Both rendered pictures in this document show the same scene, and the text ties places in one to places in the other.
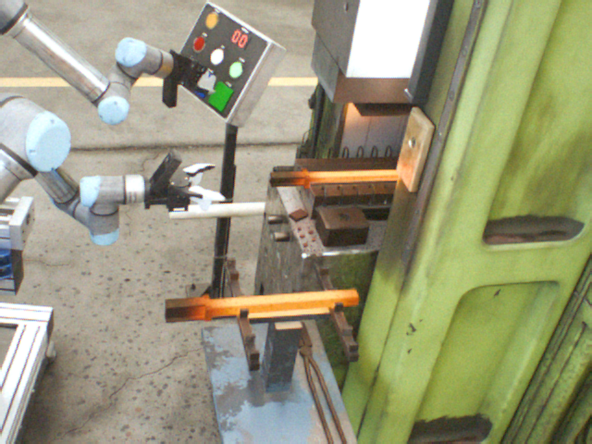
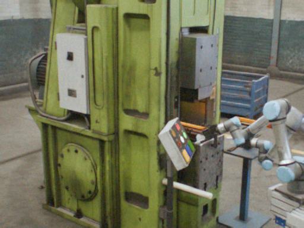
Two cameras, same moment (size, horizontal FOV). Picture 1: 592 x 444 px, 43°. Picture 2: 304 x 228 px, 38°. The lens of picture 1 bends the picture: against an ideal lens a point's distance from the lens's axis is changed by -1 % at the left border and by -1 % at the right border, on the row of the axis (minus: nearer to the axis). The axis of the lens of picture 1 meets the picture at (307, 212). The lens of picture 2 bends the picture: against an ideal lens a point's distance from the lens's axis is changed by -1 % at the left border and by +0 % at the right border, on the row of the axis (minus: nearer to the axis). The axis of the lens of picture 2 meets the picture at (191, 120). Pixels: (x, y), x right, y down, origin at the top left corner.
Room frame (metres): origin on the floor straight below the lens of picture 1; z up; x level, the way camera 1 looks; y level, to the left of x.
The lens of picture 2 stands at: (3.77, 2.88, 2.11)
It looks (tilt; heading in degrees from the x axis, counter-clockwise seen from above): 16 degrees down; 236
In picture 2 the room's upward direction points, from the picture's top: 2 degrees clockwise
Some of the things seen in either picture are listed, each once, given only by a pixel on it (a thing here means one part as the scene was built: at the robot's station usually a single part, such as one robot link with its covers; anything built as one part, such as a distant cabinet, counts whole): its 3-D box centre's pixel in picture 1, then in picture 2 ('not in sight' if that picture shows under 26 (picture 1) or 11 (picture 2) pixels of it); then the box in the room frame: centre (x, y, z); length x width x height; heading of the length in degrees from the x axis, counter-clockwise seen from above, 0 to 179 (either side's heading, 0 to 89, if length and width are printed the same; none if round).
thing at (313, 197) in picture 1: (373, 182); (183, 129); (1.80, -0.17, 0.96); 0.42 x 0.20 x 0.09; 112
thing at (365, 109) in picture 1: (412, 99); (181, 96); (1.80, -0.22, 1.24); 0.30 x 0.07 x 0.06; 112
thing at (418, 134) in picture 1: (414, 150); (212, 89); (1.48, -0.21, 1.27); 0.09 x 0.02 x 0.17; 22
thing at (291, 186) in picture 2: not in sight; (297, 182); (1.60, 0.97, 0.87); 0.15 x 0.15 x 0.10
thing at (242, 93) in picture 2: not in sight; (229, 93); (-1.07, -3.13, 0.36); 1.20 x 0.80 x 0.72; 118
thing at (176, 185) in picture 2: (235, 210); (187, 189); (2.01, 0.24, 0.62); 0.44 x 0.05 x 0.05; 112
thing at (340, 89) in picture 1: (400, 67); (184, 88); (1.80, -0.17, 1.32); 0.42 x 0.20 x 0.10; 112
